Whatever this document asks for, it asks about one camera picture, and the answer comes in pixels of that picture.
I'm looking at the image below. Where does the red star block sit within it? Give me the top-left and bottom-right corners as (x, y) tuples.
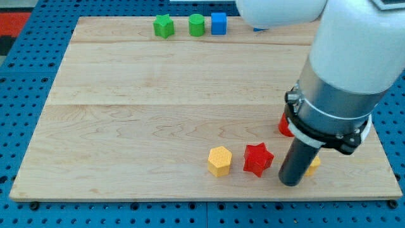
(243, 142), (274, 177)

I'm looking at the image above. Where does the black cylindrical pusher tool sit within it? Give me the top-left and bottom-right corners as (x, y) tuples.
(278, 137), (320, 186)

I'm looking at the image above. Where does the yellow block behind tool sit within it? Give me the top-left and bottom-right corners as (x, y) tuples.
(304, 156), (321, 177)

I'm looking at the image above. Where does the red cylinder block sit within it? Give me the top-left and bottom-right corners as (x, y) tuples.
(278, 113), (294, 137)

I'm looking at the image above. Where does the green cylinder block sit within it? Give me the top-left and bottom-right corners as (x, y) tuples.
(189, 14), (205, 37)

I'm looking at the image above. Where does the blue cube block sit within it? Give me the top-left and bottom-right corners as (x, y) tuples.
(211, 13), (227, 35)

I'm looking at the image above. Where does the yellow hexagon block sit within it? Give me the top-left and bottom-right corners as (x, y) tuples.
(208, 146), (232, 177)

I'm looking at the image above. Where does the blue perforated mat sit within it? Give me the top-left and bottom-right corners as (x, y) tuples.
(1, 0), (404, 227)

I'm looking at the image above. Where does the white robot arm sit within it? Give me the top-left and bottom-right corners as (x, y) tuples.
(236, 0), (404, 186)

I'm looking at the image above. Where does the blue block behind arm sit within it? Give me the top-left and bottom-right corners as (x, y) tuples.
(253, 28), (268, 32)

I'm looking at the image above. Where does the green star block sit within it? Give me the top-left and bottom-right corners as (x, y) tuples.
(153, 14), (175, 39)

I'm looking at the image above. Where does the wooden board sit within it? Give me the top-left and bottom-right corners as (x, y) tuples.
(9, 17), (402, 202)

